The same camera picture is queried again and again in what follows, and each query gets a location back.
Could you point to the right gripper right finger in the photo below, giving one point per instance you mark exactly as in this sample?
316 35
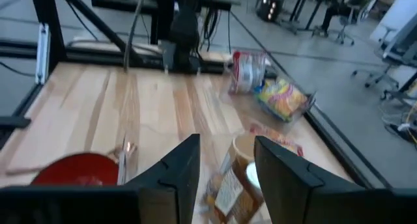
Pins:
293 191

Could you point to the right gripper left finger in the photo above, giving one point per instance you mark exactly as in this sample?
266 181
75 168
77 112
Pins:
172 191

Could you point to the orange brown snack packet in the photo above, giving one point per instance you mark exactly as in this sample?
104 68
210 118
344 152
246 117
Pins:
228 194

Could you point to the green pink ramen packet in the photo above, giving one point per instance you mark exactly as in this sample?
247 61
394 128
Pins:
283 98

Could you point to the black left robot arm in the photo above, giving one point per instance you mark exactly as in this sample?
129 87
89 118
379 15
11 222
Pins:
182 28

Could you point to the clear plastic bin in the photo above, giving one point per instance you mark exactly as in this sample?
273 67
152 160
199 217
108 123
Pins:
122 172
247 102

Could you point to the rose gold spoon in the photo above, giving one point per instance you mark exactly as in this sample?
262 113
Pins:
127 148

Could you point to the red black bowl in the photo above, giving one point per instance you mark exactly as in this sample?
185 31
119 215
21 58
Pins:
75 172

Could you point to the office chair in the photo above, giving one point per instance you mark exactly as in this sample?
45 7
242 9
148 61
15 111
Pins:
345 28

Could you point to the black computer tower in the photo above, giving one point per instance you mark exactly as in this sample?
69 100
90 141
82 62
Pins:
270 9

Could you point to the person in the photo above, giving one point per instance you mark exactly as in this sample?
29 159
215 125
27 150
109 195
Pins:
335 9

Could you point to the white metal strip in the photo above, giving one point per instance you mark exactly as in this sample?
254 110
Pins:
43 54

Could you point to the white board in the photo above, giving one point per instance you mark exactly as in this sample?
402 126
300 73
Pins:
400 15

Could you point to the black frame bracket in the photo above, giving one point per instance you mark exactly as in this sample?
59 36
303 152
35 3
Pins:
14 122

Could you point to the black metal frame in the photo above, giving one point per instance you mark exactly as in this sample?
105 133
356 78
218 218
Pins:
49 9

